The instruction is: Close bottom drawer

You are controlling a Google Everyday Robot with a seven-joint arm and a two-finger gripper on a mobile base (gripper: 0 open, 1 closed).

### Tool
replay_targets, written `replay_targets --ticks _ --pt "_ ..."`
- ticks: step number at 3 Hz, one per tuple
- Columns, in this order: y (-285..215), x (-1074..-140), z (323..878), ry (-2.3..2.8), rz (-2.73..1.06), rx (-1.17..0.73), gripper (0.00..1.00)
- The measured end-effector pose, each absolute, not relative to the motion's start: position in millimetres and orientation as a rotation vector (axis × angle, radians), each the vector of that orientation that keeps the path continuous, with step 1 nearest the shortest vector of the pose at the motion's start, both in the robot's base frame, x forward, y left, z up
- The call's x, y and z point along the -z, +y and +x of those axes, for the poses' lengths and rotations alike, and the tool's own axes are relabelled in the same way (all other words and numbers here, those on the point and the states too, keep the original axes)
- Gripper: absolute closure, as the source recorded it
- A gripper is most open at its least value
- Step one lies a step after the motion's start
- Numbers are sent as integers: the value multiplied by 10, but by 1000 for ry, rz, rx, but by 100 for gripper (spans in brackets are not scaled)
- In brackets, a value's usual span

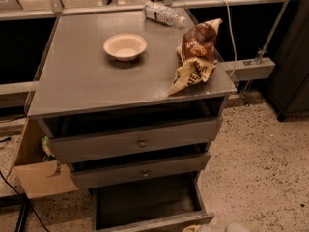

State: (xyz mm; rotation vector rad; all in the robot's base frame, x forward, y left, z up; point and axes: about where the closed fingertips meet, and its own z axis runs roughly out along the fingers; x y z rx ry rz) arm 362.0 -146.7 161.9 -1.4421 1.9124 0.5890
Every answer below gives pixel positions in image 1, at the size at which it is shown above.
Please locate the dark cabinet at right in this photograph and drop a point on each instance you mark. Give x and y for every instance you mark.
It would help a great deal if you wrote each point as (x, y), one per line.
(288, 86)

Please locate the grey drawer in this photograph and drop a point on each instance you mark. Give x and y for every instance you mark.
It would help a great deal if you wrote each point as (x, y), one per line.
(111, 144)
(143, 170)
(166, 204)

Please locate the grey middle drawer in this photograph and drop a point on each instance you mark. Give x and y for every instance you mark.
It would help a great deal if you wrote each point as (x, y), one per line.
(143, 170)

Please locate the grey drawer cabinet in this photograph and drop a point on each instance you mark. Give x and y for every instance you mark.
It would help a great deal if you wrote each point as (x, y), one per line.
(82, 90)

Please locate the grey top drawer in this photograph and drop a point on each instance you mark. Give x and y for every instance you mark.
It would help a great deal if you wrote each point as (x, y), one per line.
(111, 144)

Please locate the grey metal frame rail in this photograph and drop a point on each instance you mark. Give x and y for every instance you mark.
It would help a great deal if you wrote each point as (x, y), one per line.
(241, 70)

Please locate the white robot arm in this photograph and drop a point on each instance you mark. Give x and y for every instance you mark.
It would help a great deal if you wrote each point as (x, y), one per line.
(232, 227)

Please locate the cardboard box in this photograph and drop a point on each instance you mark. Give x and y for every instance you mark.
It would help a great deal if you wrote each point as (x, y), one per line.
(39, 178)

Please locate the brown chip bag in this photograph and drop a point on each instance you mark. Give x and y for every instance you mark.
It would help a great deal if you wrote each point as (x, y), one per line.
(200, 40)

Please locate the white paper bowl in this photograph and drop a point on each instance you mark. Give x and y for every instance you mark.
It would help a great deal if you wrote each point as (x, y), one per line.
(125, 47)

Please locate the clear plastic water bottle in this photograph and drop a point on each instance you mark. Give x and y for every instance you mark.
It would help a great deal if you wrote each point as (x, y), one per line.
(162, 14)

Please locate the yellow snack bag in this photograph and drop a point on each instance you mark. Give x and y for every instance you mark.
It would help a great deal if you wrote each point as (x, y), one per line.
(197, 68)

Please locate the green snack packet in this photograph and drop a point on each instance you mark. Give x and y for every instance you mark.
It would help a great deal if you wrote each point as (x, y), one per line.
(45, 146)

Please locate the grey bottom drawer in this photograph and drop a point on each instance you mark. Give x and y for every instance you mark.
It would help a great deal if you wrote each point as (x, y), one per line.
(166, 204)

